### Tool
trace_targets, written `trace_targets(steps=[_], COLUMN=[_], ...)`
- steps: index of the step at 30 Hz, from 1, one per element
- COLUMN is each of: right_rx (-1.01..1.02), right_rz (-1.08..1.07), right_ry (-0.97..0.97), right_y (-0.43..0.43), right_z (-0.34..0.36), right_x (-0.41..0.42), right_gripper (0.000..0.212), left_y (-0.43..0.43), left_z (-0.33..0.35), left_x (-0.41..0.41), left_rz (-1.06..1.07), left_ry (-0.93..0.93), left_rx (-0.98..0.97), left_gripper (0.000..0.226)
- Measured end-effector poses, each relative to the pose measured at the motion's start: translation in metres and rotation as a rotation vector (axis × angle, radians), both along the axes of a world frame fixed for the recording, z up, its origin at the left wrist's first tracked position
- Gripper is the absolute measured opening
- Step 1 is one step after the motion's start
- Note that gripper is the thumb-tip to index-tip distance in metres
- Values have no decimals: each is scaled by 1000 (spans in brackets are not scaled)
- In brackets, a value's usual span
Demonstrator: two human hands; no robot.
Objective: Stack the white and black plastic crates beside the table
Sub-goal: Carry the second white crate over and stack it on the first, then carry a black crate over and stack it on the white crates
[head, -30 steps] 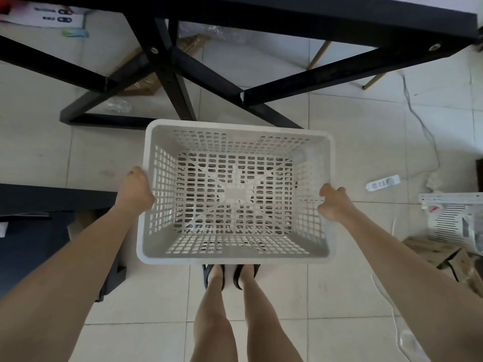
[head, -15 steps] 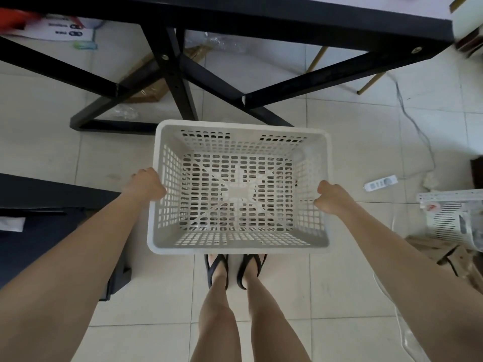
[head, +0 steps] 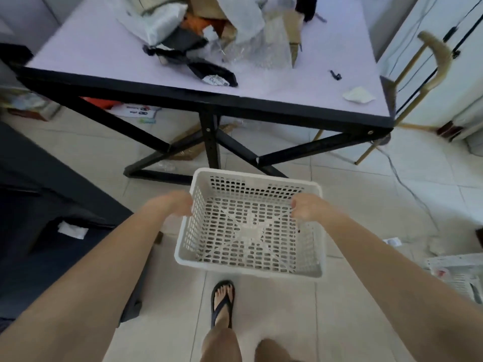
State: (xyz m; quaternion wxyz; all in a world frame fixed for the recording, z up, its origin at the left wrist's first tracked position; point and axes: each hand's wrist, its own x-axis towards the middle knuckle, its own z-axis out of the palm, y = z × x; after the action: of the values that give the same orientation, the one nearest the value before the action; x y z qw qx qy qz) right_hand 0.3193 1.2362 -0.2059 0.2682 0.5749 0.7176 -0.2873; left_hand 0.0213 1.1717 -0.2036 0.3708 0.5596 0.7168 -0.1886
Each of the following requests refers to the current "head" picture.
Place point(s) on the person's left hand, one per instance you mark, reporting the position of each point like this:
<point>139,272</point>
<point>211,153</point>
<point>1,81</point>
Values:
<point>175,203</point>

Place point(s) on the gold legged chair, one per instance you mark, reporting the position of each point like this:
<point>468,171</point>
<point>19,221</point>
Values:
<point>437,56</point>

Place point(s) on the person's right hand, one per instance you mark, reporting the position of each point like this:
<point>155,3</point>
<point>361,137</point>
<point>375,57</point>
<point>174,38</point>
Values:
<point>313,209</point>

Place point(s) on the black flip-flop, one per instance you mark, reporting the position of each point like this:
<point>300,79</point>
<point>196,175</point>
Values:
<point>222,307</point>

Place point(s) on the black stand poles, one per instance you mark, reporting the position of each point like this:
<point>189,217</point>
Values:
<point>453,31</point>

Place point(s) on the white foam sheet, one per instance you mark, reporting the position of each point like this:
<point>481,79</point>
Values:
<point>241,15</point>

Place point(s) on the black mailer bag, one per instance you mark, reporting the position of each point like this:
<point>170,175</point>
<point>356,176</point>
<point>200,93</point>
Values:
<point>211,69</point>

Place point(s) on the red bag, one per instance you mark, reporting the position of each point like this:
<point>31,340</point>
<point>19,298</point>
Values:
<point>100,102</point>

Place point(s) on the dark blue metal shelf rack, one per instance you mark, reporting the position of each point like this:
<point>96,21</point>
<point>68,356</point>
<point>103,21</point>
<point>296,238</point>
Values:
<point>45,177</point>

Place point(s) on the person's right leg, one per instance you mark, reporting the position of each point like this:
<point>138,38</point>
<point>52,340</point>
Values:
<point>275,352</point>

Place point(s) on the black-framed white table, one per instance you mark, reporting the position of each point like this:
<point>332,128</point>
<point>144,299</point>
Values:
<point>94,45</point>

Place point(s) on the white shelf rack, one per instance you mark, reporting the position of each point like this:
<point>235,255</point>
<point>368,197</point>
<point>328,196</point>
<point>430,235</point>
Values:
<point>456,263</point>

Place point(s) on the bubble wrap sheet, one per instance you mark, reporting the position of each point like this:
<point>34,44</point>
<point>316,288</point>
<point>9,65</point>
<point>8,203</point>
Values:
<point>264,48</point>

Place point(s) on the person's left leg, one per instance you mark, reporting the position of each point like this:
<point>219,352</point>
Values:
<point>220,343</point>

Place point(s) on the black cloth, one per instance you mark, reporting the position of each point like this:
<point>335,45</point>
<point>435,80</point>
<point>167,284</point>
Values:
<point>305,7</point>

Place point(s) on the crumpled white tissue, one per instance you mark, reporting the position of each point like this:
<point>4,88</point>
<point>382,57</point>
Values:
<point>358,95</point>

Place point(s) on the person's left forearm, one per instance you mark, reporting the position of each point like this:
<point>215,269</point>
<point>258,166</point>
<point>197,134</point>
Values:
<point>83,290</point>

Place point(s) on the orange packet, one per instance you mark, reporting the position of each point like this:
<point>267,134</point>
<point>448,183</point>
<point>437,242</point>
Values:
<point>196,24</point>

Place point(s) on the person's leg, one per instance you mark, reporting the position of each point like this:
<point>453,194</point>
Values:
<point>220,343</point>
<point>275,352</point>

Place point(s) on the printed paper leaflet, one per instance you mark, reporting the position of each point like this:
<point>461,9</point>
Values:
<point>134,111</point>

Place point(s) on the white plastic basket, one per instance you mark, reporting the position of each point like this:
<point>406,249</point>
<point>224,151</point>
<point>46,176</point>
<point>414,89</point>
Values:
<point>251,233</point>

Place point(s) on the flat brown cardboard sheet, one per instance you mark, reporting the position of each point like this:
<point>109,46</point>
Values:
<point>188,150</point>

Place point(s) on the white paper scrap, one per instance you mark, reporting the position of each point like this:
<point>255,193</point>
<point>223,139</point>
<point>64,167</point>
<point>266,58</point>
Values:
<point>72,229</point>

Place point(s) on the person's right forearm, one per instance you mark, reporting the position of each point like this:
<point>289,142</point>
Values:
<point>407,297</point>

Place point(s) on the colourful carton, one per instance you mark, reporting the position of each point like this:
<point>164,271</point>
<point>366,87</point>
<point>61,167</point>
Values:
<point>26,105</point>

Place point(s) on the small black clip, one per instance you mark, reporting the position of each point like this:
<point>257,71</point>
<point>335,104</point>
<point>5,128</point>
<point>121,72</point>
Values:
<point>335,75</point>

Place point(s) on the brown cardboard box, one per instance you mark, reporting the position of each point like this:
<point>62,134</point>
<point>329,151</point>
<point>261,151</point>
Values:
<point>292,30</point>

